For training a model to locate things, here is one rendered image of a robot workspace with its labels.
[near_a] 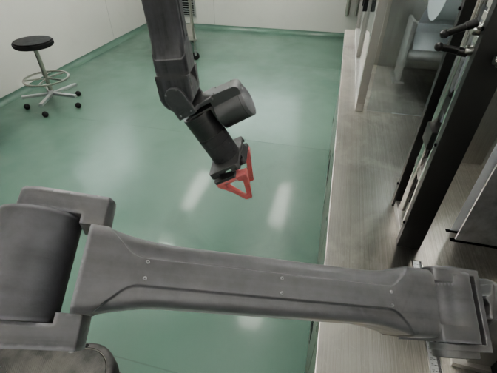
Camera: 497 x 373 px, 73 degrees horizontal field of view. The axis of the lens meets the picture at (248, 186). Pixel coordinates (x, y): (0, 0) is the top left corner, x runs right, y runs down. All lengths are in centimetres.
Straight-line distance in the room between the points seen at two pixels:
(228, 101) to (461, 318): 45
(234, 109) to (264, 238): 150
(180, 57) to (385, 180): 70
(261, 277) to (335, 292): 7
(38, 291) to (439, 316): 34
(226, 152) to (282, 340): 118
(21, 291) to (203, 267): 12
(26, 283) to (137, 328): 152
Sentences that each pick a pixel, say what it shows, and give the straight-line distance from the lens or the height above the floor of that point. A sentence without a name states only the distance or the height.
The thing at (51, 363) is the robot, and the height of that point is 24.
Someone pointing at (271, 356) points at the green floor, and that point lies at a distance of 165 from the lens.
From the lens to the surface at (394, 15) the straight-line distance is 133.
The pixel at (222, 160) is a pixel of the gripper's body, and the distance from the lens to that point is 65.
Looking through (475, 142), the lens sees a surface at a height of 98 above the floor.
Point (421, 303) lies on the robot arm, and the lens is 36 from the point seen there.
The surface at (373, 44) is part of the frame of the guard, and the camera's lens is 133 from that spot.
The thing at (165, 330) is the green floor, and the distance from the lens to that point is 174.
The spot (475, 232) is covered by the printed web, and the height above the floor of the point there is 94.
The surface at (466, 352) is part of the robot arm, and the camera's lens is 41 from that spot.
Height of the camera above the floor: 150
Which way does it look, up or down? 39 degrees down
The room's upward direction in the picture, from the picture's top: straight up
